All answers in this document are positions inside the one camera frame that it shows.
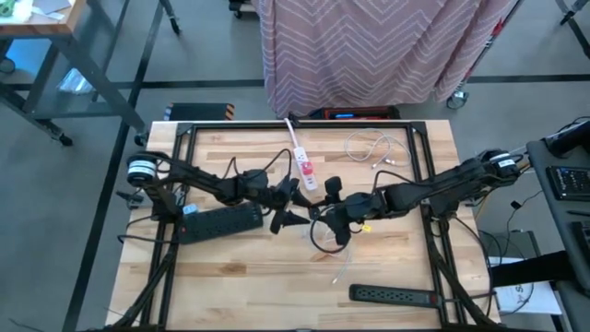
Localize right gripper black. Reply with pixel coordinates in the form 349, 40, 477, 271
311, 176, 372, 247

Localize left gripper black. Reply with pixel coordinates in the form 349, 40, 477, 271
257, 178, 313, 235

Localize white power strip with cord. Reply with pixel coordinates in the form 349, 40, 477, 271
284, 117, 319, 192

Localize large black power strip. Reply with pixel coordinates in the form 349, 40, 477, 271
177, 201, 265, 245

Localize red and black toolbox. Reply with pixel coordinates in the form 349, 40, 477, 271
317, 105, 401, 122

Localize slim black power strip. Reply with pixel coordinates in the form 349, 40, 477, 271
348, 283, 443, 309

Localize black box with orange stripes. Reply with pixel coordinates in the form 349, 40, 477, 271
164, 101, 235, 122

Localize pink chevron cloth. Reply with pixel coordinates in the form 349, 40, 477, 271
257, 0, 525, 119

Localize metal rack with caster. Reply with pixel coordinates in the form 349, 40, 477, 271
444, 0, 526, 111

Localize black cart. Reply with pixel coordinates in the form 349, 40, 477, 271
228, 0, 259, 19

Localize black beam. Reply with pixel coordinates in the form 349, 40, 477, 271
489, 250, 577, 290

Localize white printed paper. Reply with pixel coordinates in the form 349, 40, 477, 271
495, 255, 562, 315

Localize grey desk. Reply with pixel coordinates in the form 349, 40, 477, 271
525, 137, 590, 332

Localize black stand leg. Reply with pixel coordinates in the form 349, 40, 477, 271
159, 0, 182, 36
555, 0, 590, 47

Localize black keypad device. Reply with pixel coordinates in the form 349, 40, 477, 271
547, 164, 590, 202

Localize clear plastic bag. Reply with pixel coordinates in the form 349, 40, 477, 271
55, 67, 94, 96

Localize black desk device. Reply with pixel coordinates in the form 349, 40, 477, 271
541, 118, 590, 159

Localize wooden side table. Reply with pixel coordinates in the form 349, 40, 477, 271
0, 0, 149, 148

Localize white paper sheets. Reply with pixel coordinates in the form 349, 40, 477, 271
0, 0, 73, 23

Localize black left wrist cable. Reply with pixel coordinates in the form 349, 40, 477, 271
224, 148, 294, 184

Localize thin white coiled cable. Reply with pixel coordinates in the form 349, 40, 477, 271
343, 128, 413, 168

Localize black metal table frame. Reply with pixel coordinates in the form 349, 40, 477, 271
108, 120, 502, 332

